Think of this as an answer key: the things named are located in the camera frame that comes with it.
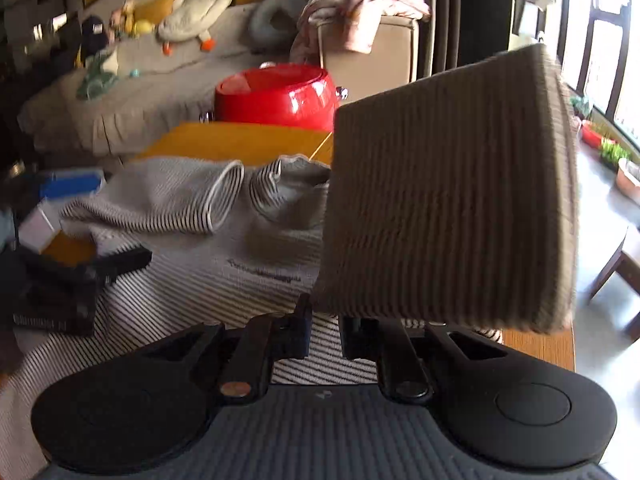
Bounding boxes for small doll toys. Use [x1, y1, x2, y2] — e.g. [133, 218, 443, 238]
[108, 0, 136, 42]

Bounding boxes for grey neck pillow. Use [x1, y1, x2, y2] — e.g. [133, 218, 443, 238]
[247, 0, 307, 52]

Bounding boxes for grey striped knit garment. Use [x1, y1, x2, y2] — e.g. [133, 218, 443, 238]
[1, 44, 578, 479]

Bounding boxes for pink basin pot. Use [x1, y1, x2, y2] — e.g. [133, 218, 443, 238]
[615, 158, 640, 205]

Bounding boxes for grey covered sofa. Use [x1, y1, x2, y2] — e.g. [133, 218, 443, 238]
[17, 4, 288, 157]

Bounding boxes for white goose plush toy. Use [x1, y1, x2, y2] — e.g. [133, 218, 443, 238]
[157, 0, 232, 55]

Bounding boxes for red round stool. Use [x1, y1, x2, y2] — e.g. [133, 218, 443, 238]
[213, 64, 338, 132]

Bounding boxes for black cap plush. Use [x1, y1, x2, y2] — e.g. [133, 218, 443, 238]
[80, 15, 108, 63]

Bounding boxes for pink blanket pile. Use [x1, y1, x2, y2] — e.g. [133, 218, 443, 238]
[290, 0, 431, 64]

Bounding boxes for yellow cushion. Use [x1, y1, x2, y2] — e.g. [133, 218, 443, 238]
[132, 0, 175, 25]

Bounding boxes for red plant bowl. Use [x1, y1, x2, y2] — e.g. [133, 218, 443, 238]
[580, 119, 605, 150]

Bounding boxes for dark wooden stool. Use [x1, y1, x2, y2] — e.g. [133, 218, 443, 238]
[585, 226, 639, 344]

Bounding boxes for green plush toy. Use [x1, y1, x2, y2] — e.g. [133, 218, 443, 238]
[76, 49, 119, 101]

